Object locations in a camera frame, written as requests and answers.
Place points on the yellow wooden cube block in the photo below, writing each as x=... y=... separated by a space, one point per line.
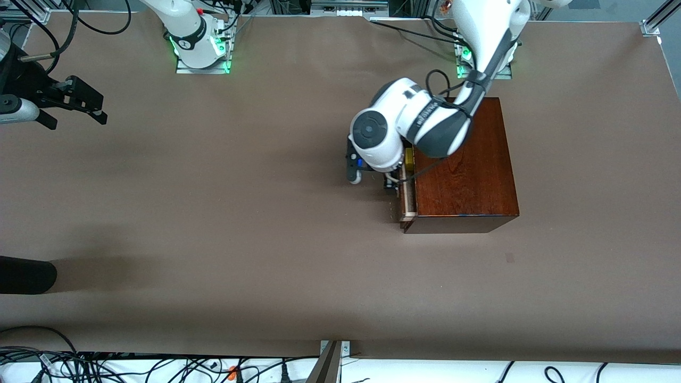
x=409 y=159

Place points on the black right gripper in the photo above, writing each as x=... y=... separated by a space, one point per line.
x=33 y=85

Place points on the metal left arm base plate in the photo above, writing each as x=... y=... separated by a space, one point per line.
x=462 y=74

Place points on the silver corner bracket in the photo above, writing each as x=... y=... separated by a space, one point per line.
x=650 y=27

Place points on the black fabric covered cylinder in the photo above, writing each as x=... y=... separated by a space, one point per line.
x=26 y=275

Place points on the silver metal frame bar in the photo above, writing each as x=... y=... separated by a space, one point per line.
x=348 y=4

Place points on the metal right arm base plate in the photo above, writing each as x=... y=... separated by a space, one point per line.
x=183 y=69

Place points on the brown table cover mat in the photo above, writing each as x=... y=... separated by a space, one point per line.
x=213 y=186

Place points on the black power plug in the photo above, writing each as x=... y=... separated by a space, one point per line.
x=284 y=375

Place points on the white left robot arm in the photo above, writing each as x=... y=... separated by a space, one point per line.
x=479 y=32

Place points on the dark slanted pole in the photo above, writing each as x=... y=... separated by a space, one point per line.
x=325 y=369

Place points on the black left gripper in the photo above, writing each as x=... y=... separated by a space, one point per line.
x=392 y=180

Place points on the white power strip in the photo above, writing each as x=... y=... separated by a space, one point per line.
x=351 y=13

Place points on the dark brown wooden cabinet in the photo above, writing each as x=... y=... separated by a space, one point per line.
x=468 y=181

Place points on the silver metal bracket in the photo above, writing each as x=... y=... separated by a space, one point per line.
x=346 y=348

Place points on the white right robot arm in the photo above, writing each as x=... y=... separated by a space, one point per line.
x=189 y=32

